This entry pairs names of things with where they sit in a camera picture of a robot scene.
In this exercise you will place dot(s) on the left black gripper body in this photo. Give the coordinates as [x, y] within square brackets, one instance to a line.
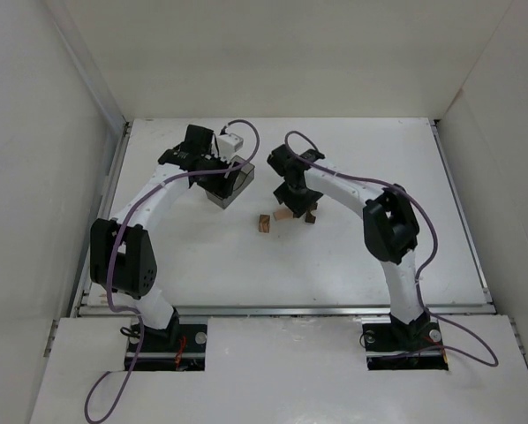
[217, 179]

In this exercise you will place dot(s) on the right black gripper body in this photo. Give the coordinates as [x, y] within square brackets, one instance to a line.
[297, 197]

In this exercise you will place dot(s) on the light wood rectangular block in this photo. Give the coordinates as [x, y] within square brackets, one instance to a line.
[282, 214]

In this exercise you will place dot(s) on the dark wood arch block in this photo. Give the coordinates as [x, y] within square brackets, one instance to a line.
[310, 217]

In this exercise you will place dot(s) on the striped brown wood block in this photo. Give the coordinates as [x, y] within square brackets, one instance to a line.
[264, 223]

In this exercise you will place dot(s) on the grey translucent plastic bin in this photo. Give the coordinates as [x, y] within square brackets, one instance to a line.
[235, 185]

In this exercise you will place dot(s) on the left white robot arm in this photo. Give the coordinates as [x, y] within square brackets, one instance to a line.
[122, 258]

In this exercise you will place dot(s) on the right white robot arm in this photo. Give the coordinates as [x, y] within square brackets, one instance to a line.
[390, 226]

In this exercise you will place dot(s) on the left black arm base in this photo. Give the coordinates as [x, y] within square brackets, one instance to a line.
[181, 347]

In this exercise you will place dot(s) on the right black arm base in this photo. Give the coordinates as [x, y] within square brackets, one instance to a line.
[386, 350]

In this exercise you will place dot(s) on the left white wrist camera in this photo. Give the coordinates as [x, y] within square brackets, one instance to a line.
[228, 144]

